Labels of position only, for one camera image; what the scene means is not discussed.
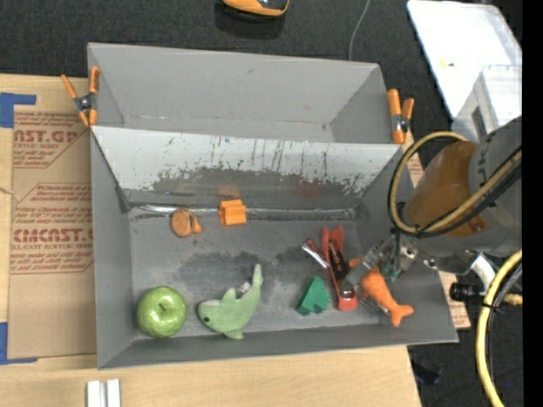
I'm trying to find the green toy dolphin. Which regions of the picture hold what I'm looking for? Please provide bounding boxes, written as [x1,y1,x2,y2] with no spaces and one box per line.
[196,263,265,341]

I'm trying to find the orange round toy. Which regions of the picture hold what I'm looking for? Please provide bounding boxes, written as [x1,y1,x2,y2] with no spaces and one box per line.
[170,208,204,239]

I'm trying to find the grey metal bin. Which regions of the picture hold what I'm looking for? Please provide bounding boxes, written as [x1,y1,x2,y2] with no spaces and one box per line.
[87,42,460,371]

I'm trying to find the green apple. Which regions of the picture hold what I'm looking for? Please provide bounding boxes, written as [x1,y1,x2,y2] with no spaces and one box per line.
[135,285,188,339]

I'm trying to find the brown cardboard board red print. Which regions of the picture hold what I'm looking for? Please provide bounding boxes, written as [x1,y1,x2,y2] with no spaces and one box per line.
[0,73,99,366]

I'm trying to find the dark green toy block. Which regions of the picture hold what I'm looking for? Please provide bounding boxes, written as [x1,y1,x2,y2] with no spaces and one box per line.
[295,275,333,316]

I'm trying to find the orange square block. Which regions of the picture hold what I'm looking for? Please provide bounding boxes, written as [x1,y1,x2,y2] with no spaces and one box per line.
[218,198,248,227]

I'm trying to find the red spring clamp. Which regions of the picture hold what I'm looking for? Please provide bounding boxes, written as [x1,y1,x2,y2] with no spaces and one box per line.
[301,226,360,312]

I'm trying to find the black cylinder on white bracket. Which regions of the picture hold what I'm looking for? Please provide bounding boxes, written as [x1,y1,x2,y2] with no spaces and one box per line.
[449,253,523,307]

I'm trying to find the orange toy fish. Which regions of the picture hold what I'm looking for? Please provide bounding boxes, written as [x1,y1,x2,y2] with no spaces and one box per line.
[347,257,415,328]

